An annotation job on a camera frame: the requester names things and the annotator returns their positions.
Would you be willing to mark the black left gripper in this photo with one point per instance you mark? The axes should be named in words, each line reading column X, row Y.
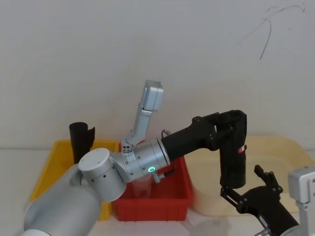
column 189, row 140

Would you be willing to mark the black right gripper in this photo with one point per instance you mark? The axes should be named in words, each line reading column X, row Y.
column 265, row 204

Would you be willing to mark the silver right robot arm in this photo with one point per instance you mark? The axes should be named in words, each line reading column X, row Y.
column 301, row 184

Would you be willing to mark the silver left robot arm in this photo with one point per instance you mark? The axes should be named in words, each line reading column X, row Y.
column 61, row 204

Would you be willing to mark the cream plastic tray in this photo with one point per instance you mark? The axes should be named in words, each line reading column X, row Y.
column 268, row 157

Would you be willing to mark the red plastic bin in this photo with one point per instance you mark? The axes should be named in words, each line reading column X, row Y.
column 172, row 196

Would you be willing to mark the clear plastic cup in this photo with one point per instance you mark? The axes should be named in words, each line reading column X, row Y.
column 142, row 186

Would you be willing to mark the black rolled sheet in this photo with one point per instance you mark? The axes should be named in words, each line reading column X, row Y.
column 81, row 142

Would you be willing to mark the yellow plastic bin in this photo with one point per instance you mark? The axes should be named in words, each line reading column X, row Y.
column 53, row 169

